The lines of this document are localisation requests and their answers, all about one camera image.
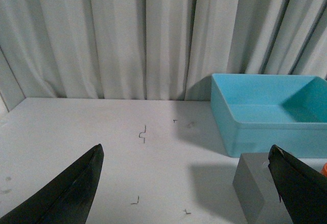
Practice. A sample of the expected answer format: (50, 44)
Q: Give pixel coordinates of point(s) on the white curtain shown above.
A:
(152, 49)

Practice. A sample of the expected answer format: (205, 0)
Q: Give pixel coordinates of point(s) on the orange cylinder part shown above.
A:
(324, 170)

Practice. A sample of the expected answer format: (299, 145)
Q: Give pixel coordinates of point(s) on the blue plastic box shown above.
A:
(254, 112)

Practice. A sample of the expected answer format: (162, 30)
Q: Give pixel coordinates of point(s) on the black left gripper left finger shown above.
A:
(65, 199)

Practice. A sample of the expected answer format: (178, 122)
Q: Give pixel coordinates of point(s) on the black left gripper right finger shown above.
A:
(300, 187)

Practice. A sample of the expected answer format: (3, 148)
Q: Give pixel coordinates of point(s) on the gray block with round hole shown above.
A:
(256, 190)

